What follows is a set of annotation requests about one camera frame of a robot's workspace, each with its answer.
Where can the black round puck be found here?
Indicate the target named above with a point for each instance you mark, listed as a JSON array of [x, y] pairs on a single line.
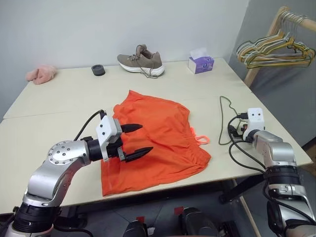
[[98, 70]]

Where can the pink plush cloth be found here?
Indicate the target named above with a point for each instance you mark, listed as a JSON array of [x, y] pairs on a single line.
[[42, 75]]

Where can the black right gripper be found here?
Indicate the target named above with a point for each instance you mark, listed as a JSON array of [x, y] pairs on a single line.
[[241, 128]]

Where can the orange shorts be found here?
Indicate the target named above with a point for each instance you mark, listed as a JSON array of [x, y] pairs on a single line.
[[158, 138]]

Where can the purple tissue box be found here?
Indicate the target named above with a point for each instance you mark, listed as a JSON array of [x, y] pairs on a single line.
[[203, 65]]

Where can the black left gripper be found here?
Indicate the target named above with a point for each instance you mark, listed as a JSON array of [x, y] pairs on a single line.
[[114, 148]]

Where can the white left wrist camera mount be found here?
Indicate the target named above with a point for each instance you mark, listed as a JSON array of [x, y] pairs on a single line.
[[106, 128]]

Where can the brown sneaker white sole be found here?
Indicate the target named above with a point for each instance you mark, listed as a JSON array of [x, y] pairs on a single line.
[[140, 61]]

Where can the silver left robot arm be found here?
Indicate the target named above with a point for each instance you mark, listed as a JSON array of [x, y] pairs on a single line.
[[64, 155]]

